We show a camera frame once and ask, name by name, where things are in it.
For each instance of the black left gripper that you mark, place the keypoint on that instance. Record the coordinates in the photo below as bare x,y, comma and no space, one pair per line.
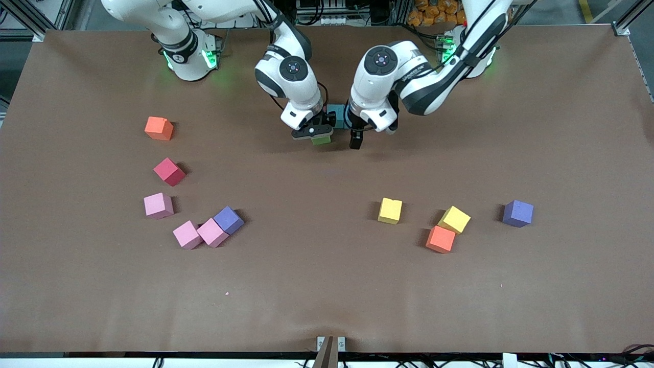
356,136

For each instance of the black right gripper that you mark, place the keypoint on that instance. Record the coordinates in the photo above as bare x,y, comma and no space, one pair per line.
324,121

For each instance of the green foam block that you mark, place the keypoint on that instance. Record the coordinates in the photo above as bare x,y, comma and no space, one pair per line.
322,140

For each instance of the blue foam block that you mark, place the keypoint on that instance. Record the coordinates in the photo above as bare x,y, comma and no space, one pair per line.
338,113

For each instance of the yellow foam block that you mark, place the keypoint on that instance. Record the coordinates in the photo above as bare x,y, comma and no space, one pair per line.
390,211
454,220

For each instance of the purple foam block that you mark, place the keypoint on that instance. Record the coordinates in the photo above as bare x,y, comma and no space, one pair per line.
517,213
229,220

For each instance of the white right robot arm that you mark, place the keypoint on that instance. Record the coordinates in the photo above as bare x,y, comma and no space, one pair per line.
294,69

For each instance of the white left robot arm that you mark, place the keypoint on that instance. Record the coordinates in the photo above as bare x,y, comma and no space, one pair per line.
380,59

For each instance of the white power strip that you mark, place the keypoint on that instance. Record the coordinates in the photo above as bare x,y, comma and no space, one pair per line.
337,20

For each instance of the orange foam block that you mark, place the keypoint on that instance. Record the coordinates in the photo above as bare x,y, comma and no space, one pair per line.
440,239
159,129

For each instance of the pink foam block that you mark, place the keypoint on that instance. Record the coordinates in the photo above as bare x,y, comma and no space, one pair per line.
187,235
212,233
158,206

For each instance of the pile of orange yellow objects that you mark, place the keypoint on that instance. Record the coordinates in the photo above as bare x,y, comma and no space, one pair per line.
434,13

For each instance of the brown paper table cover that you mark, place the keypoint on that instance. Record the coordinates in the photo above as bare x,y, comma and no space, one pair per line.
327,286

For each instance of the red foam block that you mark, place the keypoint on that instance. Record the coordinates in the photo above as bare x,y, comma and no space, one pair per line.
169,171

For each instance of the white label tag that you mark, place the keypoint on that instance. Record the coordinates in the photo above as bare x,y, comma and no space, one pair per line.
509,360

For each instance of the metal table clamp bracket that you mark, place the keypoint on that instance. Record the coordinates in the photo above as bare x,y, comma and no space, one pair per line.
331,352

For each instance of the aluminium frame profile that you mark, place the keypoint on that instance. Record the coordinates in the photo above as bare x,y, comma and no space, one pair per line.
38,23
626,20

